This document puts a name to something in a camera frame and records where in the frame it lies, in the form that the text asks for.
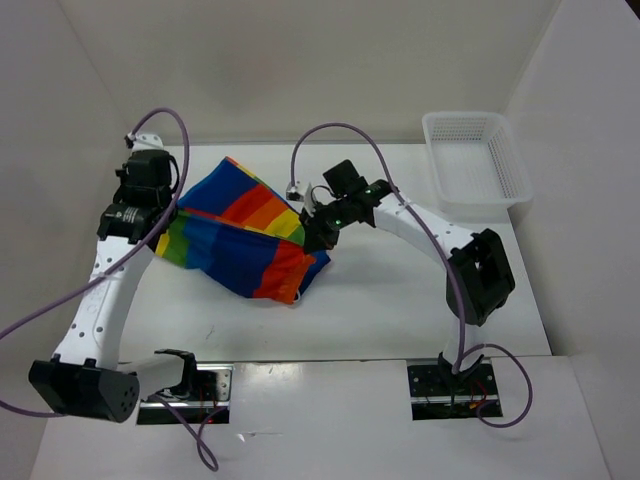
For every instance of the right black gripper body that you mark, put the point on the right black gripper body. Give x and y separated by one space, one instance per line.
327 221

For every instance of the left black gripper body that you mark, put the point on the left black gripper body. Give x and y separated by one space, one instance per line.
126 179

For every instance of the rainbow striped shorts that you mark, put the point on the rainbow striped shorts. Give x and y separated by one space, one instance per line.
237 230

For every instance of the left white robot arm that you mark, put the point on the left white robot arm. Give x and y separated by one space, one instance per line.
82 377

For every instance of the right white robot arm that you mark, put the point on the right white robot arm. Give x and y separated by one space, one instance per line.
479 278

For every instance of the white plastic basket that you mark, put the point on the white plastic basket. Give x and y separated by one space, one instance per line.
476 163

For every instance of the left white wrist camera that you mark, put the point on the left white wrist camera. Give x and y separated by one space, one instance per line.
142 141

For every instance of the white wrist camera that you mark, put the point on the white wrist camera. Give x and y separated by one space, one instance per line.
142 141
295 192

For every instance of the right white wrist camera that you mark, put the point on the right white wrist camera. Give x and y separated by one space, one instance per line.
295 192

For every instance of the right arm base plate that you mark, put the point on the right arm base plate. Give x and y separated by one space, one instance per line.
436 395

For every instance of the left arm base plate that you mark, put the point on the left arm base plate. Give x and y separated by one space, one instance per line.
206 398

